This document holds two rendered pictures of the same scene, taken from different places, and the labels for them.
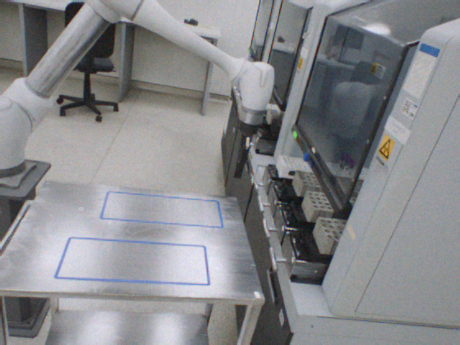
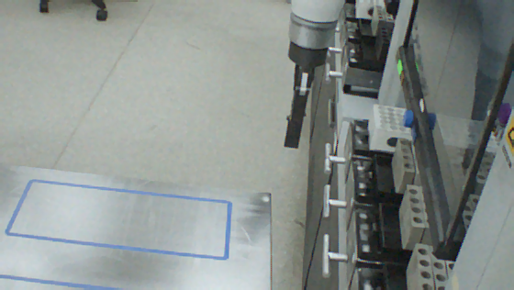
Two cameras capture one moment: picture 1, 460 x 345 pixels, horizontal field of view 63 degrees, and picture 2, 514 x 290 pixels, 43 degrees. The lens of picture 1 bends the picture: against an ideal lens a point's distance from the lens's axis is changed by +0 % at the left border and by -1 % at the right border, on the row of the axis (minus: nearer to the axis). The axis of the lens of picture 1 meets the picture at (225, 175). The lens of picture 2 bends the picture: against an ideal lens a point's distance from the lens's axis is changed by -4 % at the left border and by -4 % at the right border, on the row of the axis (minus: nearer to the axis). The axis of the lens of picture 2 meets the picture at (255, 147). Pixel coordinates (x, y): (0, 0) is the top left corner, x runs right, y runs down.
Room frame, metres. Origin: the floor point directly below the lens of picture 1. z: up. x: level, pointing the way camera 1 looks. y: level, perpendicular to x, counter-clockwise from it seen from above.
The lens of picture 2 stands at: (0.16, -0.16, 1.52)
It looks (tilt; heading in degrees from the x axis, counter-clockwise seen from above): 33 degrees down; 9
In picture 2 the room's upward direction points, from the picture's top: 8 degrees clockwise
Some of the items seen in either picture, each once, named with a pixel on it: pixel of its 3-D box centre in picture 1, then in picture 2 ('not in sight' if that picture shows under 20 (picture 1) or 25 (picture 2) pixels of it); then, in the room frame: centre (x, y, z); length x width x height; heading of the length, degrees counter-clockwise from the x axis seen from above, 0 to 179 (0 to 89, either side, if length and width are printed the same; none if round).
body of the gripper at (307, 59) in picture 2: (247, 132); (306, 62); (1.34, -0.05, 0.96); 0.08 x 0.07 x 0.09; 9
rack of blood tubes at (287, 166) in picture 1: (314, 172); (441, 139); (1.39, -0.35, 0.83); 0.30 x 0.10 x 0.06; 98
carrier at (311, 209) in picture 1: (310, 207); (410, 219); (1.07, -0.29, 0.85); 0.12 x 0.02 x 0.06; 8
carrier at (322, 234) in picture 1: (323, 236); (419, 284); (0.92, -0.31, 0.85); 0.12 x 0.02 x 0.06; 7
